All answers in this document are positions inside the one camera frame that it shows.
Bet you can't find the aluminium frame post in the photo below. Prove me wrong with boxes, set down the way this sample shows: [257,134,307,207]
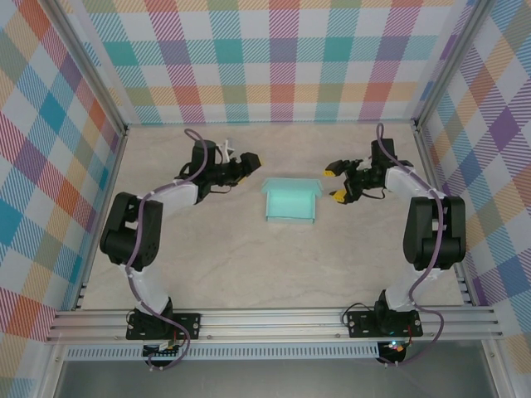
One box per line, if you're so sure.
[414,0,494,132]
[43,0,129,138]

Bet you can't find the slotted grey cable duct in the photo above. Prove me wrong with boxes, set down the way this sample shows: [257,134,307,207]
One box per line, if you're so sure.
[66,347,381,361]

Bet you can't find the small circuit board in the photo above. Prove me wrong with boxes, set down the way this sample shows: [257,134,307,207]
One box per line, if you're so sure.
[143,339,183,358]
[381,339,410,356]

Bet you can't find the aluminium frame leg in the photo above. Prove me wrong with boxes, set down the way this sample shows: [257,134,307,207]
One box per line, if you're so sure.
[39,343,70,398]
[480,337,514,398]

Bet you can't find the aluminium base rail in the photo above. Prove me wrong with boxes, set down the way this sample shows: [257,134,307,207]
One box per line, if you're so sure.
[45,305,503,343]

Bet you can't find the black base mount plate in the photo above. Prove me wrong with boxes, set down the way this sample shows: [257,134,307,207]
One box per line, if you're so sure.
[346,310,424,339]
[125,313,202,341]

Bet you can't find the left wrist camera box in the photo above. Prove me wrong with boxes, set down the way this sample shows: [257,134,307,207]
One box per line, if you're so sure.
[217,138,238,162]

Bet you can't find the thin aluminium wall rail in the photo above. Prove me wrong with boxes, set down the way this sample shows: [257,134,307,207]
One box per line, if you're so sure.
[124,119,418,127]

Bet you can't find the aluminium side rail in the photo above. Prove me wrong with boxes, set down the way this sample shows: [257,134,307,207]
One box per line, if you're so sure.
[72,130,129,312]
[414,124,474,306]

